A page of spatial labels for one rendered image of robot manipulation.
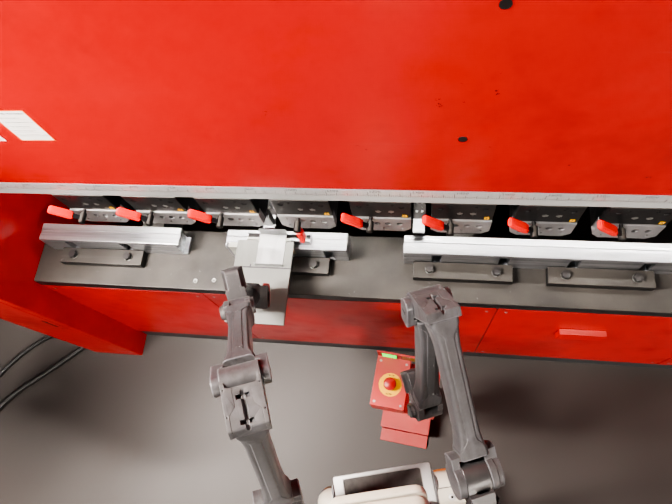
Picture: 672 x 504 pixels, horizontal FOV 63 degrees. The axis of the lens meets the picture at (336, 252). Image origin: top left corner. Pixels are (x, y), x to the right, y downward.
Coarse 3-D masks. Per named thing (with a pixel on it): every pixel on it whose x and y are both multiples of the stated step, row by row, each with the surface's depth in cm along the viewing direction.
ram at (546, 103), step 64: (0, 0) 81; (64, 0) 80; (128, 0) 79; (192, 0) 78; (256, 0) 77; (320, 0) 76; (384, 0) 74; (448, 0) 74; (512, 0) 73; (576, 0) 72; (640, 0) 71; (0, 64) 96; (64, 64) 94; (128, 64) 92; (192, 64) 91; (256, 64) 89; (320, 64) 88; (384, 64) 87; (448, 64) 85; (512, 64) 84; (576, 64) 83; (640, 64) 81; (0, 128) 116; (64, 128) 114; (128, 128) 112; (192, 128) 109; (256, 128) 107; (320, 128) 105; (384, 128) 103; (448, 128) 101; (512, 128) 100; (576, 128) 98; (640, 128) 96; (0, 192) 148; (64, 192) 145; (128, 192) 141; (512, 192) 122; (576, 192) 120; (640, 192) 117
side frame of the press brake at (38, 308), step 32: (0, 224) 175; (32, 224) 190; (96, 224) 227; (128, 224) 251; (0, 256) 176; (32, 256) 190; (0, 288) 176; (32, 288) 191; (32, 320) 206; (64, 320) 209; (96, 320) 229; (128, 352) 263
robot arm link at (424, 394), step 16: (448, 288) 122; (416, 320) 122; (416, 336) 129; (416, 352) 132; (432, 352) 128; (416, 368) 136; (432, 368) 132; (416, 384) 140; (432, 384) 136; (416, 400) 141; (432, 400) 139; (432, 416) 143
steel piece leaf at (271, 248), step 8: (264, 240) 171; (272, 240) 170; (280, 240) 170; (264, 248) 170; (272, 248) 169; (280, 248) 169; (264, 256) 169; (272, 256) 168; (280, 256) 168; (256, 264) 167; (264, 264) 166; (272, 264) 166; (280, 264) 165
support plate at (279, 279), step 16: (240, 240) 172; (256, 240) 171; (240, 256) 170; (256, 256) 169; (288, 256) 168; (256, 272) 167; (272, 272) 167; (288, 272) 166; (272, 288) 165; (288, 288) 165; (272, 304) 163; (256, 320) 162; (272, 320) 161
